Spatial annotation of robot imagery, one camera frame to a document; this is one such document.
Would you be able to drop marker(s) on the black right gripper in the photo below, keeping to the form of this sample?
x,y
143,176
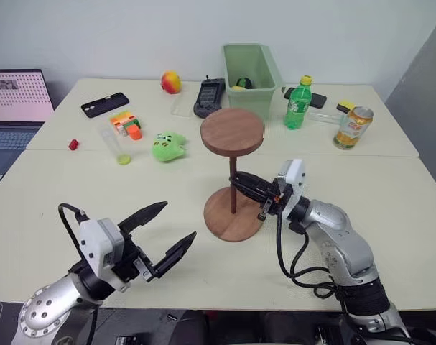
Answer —
x,y
275,199

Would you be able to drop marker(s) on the black smartphone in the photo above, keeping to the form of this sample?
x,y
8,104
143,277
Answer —
x,y
318,100

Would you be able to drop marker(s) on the colourful toy block stack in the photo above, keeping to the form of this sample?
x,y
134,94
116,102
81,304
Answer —
x,y
121,120

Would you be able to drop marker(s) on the green plush toy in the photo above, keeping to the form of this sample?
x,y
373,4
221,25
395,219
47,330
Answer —
x,y
167,147

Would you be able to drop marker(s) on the black handheld scanner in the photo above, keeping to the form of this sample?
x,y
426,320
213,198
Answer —
x,y
208,97

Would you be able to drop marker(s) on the black and green ball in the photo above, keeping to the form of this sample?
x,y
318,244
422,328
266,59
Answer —
x,y
244,82

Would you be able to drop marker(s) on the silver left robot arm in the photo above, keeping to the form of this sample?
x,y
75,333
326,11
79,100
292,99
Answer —
x,y
49,305

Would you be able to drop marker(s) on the yellow drink can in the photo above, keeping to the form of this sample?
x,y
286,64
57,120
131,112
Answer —
x,y
352,129

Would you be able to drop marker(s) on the black phone case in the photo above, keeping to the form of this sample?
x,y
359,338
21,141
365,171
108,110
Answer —
x,y
104,105

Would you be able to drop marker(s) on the small red block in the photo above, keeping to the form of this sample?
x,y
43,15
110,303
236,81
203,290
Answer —
x,y
73,144

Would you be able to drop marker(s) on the orange and green toy block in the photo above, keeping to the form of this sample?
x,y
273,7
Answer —
x,y
135,131

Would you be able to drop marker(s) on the wooden pole with round top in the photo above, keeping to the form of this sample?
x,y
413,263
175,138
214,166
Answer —
x,y
232,129

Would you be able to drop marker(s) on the red and yellow fruit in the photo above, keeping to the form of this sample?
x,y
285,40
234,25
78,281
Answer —
x,y
171,82

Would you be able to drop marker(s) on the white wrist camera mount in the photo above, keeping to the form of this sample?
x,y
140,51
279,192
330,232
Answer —
x,y
295,179
92,244

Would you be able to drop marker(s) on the green soda bottle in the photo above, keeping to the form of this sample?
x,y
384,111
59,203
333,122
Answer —
x,y
296,108

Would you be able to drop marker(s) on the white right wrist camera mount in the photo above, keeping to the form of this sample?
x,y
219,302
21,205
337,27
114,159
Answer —
x,y
295,179

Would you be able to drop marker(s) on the light green plastic bin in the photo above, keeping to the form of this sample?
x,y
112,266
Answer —
x,y
253,97

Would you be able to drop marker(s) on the small yellow fruit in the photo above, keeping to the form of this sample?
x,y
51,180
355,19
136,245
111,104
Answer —
x,y
237,88

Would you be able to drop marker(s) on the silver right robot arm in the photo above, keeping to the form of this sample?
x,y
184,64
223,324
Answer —
x,y
347,244

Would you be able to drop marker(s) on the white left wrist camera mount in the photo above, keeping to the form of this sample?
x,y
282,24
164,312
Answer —
x,y
92,244

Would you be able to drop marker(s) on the clear tube with green cap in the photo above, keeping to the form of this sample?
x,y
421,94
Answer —
x,y
117,147

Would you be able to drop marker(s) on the grey laptop with pink screen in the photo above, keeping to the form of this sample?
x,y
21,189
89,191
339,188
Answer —
x,y
9,108

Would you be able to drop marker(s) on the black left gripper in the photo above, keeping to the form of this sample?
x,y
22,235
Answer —
x,y
131,262

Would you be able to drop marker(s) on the yellow and black sponge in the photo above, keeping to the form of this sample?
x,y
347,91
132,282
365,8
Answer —
x,y
345,106

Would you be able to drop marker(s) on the grey partition panel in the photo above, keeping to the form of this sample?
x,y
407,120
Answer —
x,y
422,108

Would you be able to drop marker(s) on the round wooden base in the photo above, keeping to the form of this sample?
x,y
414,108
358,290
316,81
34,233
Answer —
x,y
225,224

